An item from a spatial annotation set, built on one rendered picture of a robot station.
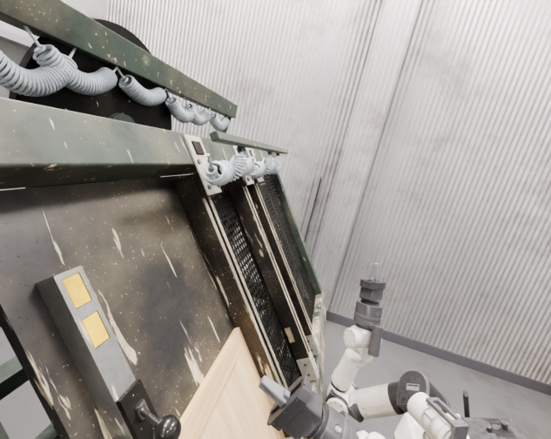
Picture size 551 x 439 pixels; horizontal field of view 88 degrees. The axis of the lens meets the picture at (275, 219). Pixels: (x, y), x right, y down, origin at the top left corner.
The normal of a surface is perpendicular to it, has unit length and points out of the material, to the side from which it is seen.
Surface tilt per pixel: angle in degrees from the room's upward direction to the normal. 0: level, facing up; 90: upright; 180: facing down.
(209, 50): 90
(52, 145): 56
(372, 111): 90
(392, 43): 90
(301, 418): 90
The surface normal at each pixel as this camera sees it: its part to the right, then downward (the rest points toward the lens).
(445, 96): -0.24, 0.18
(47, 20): 0.96, 0.26
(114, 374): 0.92, -0.32
